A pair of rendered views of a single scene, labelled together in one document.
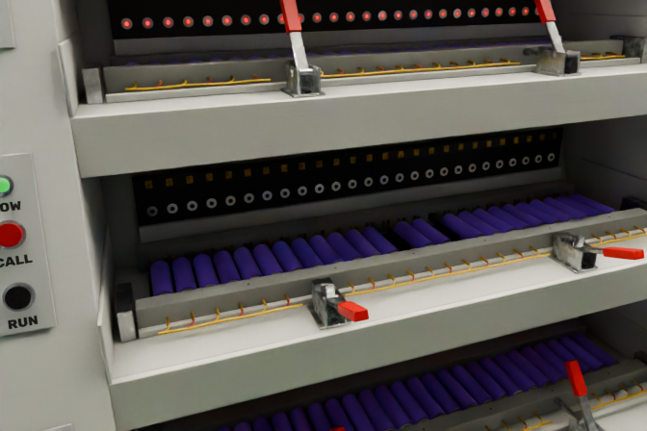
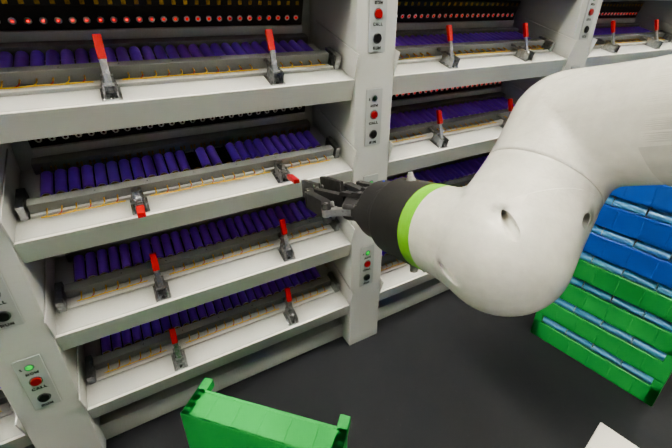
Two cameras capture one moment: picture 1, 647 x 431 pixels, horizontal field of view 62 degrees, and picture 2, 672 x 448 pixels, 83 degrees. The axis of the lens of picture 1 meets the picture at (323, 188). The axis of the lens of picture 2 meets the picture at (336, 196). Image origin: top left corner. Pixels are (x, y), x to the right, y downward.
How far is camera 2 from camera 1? 0.33 m
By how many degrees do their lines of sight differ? 25
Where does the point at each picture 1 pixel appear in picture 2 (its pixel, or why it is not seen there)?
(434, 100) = (192, 101)
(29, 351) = not seen: outside the picture
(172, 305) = (48, 202)
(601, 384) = (303, 226)
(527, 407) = (262, 238)
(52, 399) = not seen: outside the picture
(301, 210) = (139, 138)
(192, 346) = (61, 223)
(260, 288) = (101, 192)
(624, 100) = (311, 97)
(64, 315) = not seen: outside the picture
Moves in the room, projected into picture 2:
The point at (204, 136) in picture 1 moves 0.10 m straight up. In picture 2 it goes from (47, 124) to (22, 49)
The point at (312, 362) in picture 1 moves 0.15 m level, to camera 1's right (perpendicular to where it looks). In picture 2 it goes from (129, 229) to (219, 220)
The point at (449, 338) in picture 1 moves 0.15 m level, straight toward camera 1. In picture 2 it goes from (207, 215) to (177, 262)
